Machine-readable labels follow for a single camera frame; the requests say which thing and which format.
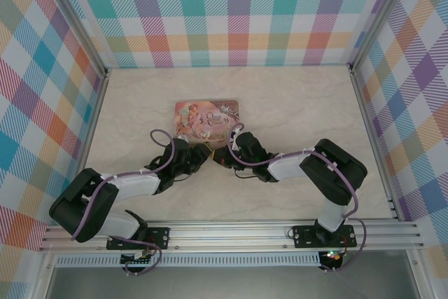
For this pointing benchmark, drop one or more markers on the pink illustrated tin box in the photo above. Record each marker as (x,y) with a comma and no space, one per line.
(210,117)

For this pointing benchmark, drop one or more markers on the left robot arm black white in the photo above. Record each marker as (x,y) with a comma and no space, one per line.
(133,184)

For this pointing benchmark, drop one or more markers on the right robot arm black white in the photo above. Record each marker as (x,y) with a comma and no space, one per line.
(325,169)

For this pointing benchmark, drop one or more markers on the grey metal sheet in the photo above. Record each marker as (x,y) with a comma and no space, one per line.
(227,283)

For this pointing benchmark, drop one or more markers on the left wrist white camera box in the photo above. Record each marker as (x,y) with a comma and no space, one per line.
(181,137)

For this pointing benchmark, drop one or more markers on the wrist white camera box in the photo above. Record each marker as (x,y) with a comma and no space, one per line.
(236,135)
(181,137)

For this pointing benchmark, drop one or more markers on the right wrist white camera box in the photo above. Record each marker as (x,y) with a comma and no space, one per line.
(236,135)

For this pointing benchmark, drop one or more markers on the aluminium mounting rail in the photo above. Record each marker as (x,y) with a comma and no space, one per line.
(227,232)

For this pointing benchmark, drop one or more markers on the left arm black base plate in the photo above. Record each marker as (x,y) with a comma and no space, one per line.
(157,237)

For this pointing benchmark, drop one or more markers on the aluminium side rail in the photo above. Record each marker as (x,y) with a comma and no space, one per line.
(89,138)
(372,131)

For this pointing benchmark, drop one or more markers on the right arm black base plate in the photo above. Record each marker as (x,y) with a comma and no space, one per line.
(304,236)

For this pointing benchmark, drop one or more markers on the aluminium frame post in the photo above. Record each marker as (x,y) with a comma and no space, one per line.
(378,15)
(75,15)

